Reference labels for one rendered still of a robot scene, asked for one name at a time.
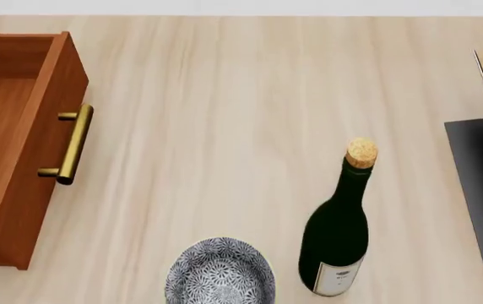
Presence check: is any black white patterned bowl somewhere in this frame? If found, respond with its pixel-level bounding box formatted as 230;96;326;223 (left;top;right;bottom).
165;236;277;304

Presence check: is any tan bottle cork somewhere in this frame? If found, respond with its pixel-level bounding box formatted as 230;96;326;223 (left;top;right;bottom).
345;137;379;168

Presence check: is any brown wooden drawer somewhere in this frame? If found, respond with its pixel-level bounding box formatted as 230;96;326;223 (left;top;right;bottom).
0;30;90;271

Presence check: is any brass drawer handle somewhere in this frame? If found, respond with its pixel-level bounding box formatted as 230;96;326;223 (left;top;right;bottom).
36;104;95;186

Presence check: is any dark green wine bottle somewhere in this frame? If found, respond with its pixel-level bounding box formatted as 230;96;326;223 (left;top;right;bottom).
297;156;375;298

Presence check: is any black flat stove panel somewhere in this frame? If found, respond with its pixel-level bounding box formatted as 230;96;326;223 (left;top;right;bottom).
443;117;483;265

